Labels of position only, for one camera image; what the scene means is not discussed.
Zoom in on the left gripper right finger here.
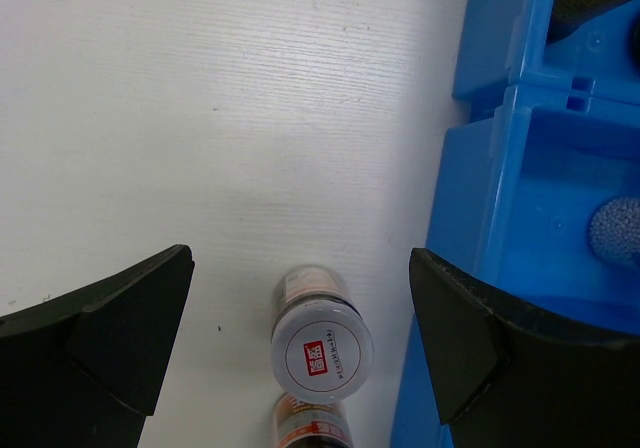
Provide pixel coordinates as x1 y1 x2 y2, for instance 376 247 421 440
409 248 639 447

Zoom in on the silver-lid jar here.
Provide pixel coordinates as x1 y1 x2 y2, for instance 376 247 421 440
273 394 354 448
270 265 374 404

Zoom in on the silver-lid bottle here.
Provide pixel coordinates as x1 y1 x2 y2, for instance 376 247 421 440
589 197 639 270

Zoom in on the blue storage bin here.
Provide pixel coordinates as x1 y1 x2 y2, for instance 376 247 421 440
391 86 639 447
453 0 639 113

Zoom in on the left near silver-lid jar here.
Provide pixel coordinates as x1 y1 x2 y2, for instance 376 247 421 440
273 394 354 448

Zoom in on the middle blue storage bin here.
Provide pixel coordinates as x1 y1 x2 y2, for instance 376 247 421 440
391 86 639 447

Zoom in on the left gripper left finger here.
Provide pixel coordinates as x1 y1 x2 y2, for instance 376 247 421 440
1 244 195 447

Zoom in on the far blue storage bin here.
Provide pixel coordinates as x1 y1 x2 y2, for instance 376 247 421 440
453 0 639 113

